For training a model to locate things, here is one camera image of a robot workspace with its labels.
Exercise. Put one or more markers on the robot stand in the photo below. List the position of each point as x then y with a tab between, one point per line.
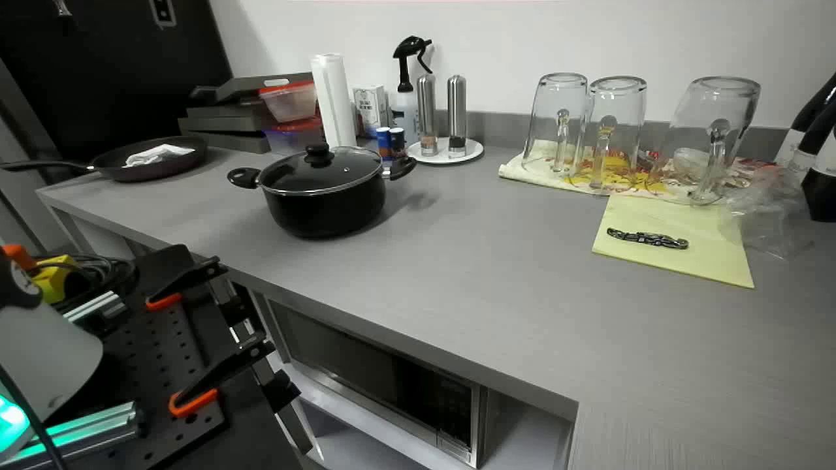
163	352

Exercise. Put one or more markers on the stack of dark trays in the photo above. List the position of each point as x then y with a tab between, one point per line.
222	121

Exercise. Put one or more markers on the clear plastic bag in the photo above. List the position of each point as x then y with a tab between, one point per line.
764	215

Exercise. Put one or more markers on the patterned dish towel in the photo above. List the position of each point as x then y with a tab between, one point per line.
522	168

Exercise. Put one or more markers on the microwave door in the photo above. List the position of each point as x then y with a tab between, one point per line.
366	372

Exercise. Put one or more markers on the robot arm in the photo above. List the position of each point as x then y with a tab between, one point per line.
39	352

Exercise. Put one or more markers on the large glass mug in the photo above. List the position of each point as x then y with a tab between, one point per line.
712	130

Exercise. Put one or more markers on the dark metal bottle opener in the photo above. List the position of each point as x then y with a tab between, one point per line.
646	238

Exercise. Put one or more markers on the microwave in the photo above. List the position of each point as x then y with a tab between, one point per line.
392	385

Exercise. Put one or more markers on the yellow cloth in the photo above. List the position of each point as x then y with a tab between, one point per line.
659	261

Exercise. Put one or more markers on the steel mill with light filling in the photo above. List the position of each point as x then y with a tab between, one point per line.
427	111

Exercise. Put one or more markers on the black pot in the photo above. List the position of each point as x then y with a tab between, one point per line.
326	209

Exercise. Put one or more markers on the plastic container with red lid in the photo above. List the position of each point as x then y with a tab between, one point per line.
290	101

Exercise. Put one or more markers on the small white carton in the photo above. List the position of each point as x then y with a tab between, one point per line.
370	108

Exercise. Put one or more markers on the white crumpled cloth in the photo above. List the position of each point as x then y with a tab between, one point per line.
157	155

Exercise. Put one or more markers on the plastic container with blue lid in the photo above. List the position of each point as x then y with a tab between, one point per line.
294	136

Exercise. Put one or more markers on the glass lid with black knob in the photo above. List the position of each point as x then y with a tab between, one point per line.
320	171

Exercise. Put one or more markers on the black frying pan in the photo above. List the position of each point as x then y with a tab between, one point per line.
104	164

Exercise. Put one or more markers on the white plate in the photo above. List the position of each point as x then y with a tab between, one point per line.
473	151

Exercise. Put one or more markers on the white paper towel roll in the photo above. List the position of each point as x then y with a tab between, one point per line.
333	98

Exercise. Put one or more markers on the spray bottle with black trigger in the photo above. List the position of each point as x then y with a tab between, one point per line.
406	104

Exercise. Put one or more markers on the steel mill with dark filling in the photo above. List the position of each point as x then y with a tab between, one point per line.
457	111

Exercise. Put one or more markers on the yellow box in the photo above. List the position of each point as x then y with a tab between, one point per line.
55	277

